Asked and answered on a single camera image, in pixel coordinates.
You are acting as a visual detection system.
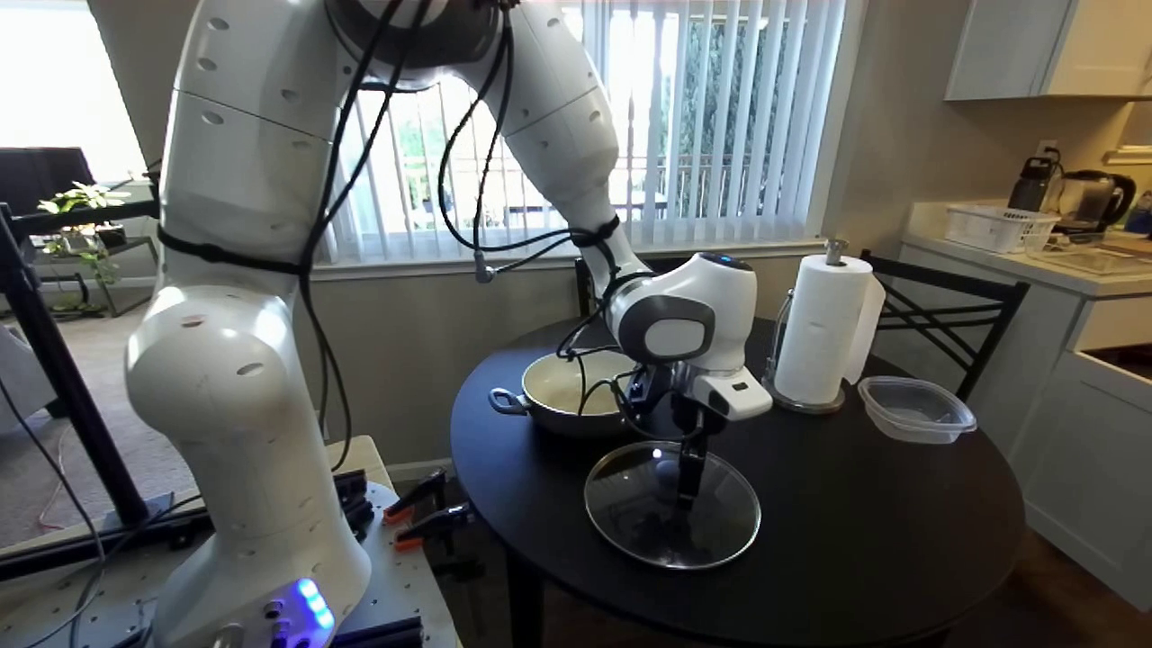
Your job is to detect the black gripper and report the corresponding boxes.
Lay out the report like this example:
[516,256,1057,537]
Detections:
[630,364,723,505]

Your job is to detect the glass pan lid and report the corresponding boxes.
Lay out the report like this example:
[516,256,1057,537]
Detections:
[585,438,762,571]

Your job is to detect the robot base platform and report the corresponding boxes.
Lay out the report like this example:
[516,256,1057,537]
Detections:
[0,438,460,648]

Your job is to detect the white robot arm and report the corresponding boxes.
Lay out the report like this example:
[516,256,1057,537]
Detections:
[125,0,771,648]

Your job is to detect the paper towel holder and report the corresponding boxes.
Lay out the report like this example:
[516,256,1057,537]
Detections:
[771,241,857,412]

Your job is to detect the round black table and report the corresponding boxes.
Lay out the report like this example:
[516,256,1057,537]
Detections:
[449,324,1025,648]

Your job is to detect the black chair behind table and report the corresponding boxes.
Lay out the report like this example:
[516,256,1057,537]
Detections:
[575,256,711,321]

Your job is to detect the paper towel roll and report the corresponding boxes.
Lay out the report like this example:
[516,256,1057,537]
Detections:
[773,256,886,405]

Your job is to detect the clear plastic container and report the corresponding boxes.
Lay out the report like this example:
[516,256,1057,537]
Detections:
[857,375,979,446]

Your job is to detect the black chair right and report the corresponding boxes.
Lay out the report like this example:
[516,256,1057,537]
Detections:
[864,253,1029,396]

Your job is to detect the black orange clamp tool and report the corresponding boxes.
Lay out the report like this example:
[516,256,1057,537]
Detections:
[385,471,467,553]

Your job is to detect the white vertical window blinds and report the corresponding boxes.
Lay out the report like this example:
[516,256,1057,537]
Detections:
[324,0,851,262]

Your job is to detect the clear tray on counter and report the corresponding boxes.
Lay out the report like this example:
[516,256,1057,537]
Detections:
[946,206,1055,256]

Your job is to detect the white kitchen counter cabinet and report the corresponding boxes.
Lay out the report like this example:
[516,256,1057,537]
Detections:
[899,202,1152,610]

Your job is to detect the dark appliance on counter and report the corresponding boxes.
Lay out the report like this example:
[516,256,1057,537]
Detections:
[1009,145,1061,211]

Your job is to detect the electric kettle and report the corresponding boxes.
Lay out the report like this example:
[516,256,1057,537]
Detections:
[1055,169,1137,241]

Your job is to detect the white upper cabinet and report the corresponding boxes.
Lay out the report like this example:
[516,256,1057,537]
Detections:
[946,0,1152,100]

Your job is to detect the black metal stand frame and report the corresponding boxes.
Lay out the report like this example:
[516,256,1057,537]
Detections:
[0,148,214,578]

